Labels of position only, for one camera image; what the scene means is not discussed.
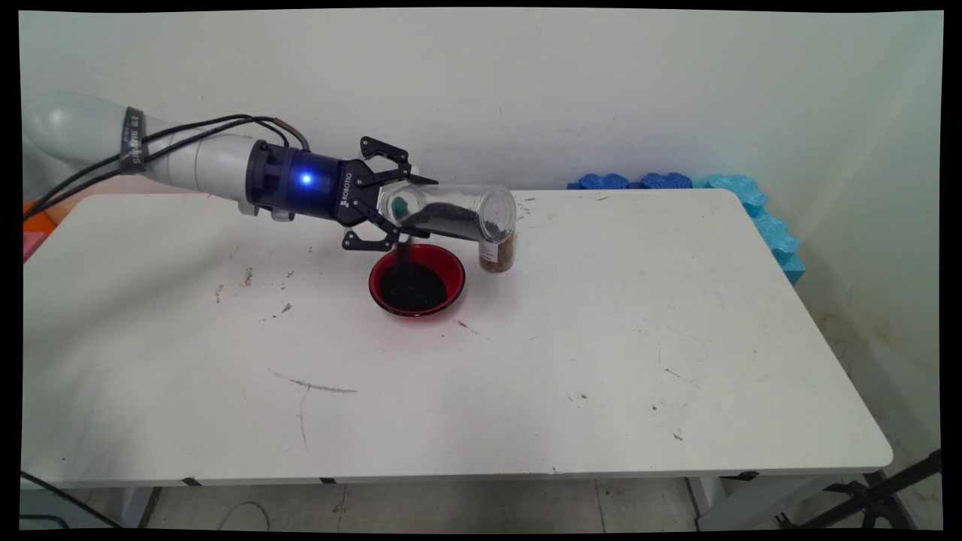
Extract red bowl with black seeds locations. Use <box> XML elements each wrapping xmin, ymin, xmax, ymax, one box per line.
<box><xmin>368</xmin><ymin>243</ymin><xmax>467</xmax><ymax>318</ymax></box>

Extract black velcro strap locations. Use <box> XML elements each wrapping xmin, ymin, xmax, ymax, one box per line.
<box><xmin>120</xmin><ymin>107</ymin><xmax>148</xmax><ymax>175</ymax></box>

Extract black floor cable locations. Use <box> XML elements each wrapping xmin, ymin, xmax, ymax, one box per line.
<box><xmin>21</xmin><ymin>470</ymin><xmax>121</xmax><ymax>527</ymax></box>

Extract orange block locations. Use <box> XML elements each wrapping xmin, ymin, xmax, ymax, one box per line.
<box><xmin>23</xmin><ymin>199</ymin><xmax>58</xmax><ymax>236</ymax></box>

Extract white table leg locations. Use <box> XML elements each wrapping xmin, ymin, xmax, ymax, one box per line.
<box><xmin>113</xmin><ymin>487</ymin><xmax>162</xmax><ymax>527</ymax></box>

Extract white-lid brown spice jar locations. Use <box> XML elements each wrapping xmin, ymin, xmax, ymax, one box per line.
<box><xmin>478</xmin><ymin>225</ymin><xmax>519</xmax><ymax>274</ymax></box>

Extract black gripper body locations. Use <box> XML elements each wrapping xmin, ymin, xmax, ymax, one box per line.
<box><xmin>247</xmin><ymin>141</ymin><xmax>377</xmax><ymax>227</ymax></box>

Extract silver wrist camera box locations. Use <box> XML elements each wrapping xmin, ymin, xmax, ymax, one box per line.
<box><xmin>239</xmin><ymin>198</ymin><xmax>295</xmax><ymax>224</ymax></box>

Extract black cable with beige end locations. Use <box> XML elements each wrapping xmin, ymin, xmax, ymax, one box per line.
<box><xmin>23</xmin><ymin>114</ymin><xmax>310</xmax><ymax>219</ymax></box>

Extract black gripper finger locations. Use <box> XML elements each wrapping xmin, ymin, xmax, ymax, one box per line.
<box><xmin>342</xmin><ymin>207</ymin><xmax>413</xmax><ymax>252</ymax></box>
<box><xmin>361</xmin><ymin>137</ymin><xmax>439</xmax><ymax>189</ymax></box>

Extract black tripod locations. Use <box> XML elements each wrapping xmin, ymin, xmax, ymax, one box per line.
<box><xmin>774</xmin><ymin>449</ymin><xmax>942</xmax><ymax>530</ymax></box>

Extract tall clear jar black seeds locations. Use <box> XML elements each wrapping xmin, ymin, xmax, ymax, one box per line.
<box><xmin>377</xmin><ymin>183</ymin><xmax>518</xmax><ymax>245</ymax></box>

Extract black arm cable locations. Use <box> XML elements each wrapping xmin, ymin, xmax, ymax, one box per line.
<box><xmin>23</xmin><ymin>119</ymin><xmax>290</xmax><ymax>220</ymax></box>

